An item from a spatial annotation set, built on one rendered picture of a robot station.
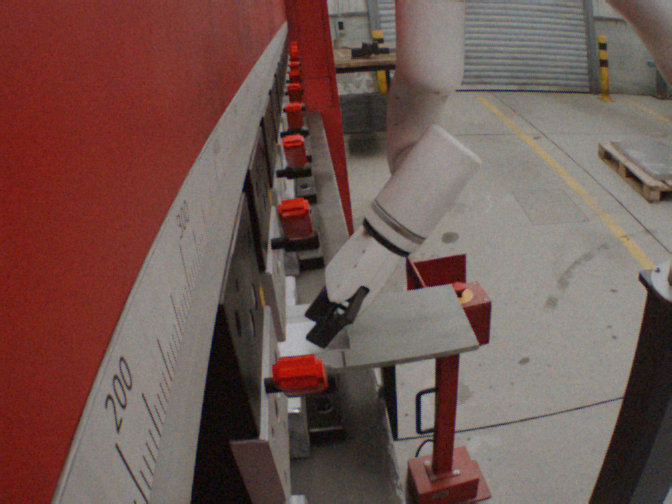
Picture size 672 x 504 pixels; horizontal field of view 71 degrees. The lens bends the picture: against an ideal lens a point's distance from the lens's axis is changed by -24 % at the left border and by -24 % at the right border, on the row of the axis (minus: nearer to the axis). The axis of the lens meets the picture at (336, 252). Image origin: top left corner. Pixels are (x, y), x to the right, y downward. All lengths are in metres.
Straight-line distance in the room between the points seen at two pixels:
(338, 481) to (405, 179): 0.41
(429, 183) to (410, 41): 0.18
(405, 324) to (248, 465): 0.57
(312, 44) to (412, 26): 2.21
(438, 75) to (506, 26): 7.65
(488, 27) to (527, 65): 0.81
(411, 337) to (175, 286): 0.66
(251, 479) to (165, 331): 0.19
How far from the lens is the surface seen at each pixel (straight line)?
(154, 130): 0.18
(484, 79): 8.32
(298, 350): 0.83
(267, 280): 0.48
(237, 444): 0.32
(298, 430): 0.79
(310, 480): 0.80
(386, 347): 0.82
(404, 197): 0.74
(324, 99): 2.93
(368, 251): 0.75
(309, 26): 2.88
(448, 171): 0.73
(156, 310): 0.16
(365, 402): 0.92
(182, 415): 0.17
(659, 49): 0.85
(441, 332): 0.84
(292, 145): 0.63
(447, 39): 0.70
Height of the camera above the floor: 1.46
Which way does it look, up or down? 25 degrees down
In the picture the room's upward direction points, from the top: 7 degrees counter-clockwise
